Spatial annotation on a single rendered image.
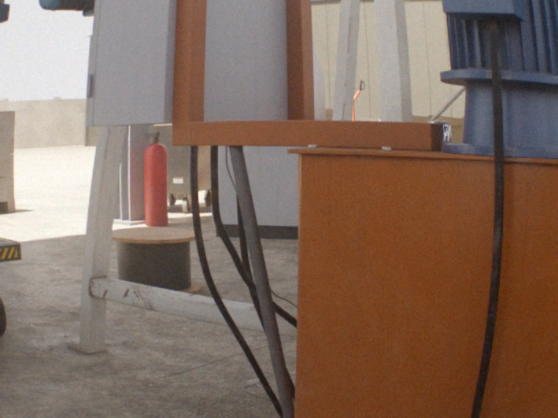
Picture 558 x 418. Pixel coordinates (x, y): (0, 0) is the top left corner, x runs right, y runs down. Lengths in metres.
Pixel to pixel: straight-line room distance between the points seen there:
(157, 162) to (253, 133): 4.12
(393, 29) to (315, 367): 3.44
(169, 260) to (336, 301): 2.06
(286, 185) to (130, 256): 1.79
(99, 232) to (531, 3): 1.49
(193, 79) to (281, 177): 3.38
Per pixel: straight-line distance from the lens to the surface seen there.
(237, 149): 1.30
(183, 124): 1.36
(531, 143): 0.99
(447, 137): 1.43
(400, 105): 4.37
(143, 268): 3.11
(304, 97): 1.62
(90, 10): 1.98
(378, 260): 1.05
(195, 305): 1.89
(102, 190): 2.11
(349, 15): 2.96
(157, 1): 1.41
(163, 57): 1.38
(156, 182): 5.38
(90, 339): 2.22
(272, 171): 4.73
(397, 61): 4.39
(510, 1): 0.94
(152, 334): 2.50
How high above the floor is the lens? 0.64
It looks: 4 degrees down
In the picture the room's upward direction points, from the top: straight up
